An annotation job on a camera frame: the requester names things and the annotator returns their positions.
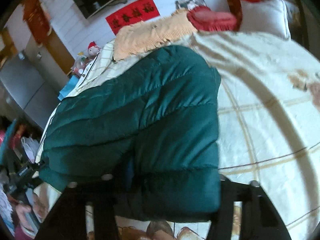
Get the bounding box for dark green quilted jacket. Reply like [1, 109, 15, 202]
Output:
[39, 46, 221, 223]

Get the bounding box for white plastic bag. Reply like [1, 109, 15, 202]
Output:
[21, 137, 40, 163]

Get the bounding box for grey refrigerator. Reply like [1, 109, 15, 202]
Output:
[1, 53, 59, 130]

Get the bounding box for blue paper bag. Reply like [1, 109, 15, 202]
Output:
[58, 75, 79, 101]

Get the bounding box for floral cream bed quilt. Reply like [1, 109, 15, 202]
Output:
[34, 29, 320, 240]

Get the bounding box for pig plush toy red hat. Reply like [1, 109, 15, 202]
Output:
[87, 41, 101, 57]

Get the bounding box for peach ruffled pillow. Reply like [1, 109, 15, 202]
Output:
[113, 9, 197, 61]

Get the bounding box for red ruffled cushion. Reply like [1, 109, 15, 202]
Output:
[187, 6, 238, 32]

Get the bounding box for red banner with characters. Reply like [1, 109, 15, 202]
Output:
[106, 0, 160, 35]

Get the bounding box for white pillow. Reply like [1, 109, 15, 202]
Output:
[239, 0, 291, 40]

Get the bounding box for framed photo at headboard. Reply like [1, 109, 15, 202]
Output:
[175, 0, 207, 10]

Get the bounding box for red hanging wall decoration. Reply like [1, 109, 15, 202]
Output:
[22, 0, 52, 47]

